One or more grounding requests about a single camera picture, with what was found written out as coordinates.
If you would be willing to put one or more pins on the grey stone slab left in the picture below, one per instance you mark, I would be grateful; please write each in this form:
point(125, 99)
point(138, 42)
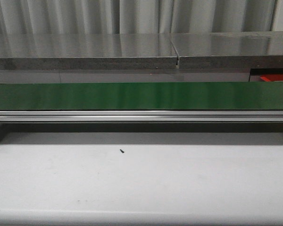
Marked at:
point(86, 52)

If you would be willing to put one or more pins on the grey stone slab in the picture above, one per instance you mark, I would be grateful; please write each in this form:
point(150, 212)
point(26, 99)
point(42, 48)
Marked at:
point(229, 50)
point(86, 52)

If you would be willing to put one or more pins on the green conveyor belt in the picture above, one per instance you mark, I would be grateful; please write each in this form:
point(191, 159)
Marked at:
point(143, 96)

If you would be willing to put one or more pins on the grey stone slab right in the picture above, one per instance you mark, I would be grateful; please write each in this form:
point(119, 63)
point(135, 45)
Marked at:
point(229, 50)

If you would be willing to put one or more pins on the red plastic tray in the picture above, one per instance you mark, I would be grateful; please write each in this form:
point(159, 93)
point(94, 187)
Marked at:
point(272, 77)

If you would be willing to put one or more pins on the grey curtain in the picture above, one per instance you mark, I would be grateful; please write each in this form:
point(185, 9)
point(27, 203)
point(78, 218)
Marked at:
point(139, 16)

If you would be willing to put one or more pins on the aluminium conveyor frame rail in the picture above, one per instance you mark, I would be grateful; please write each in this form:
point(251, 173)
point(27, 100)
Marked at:
point(143, 116)

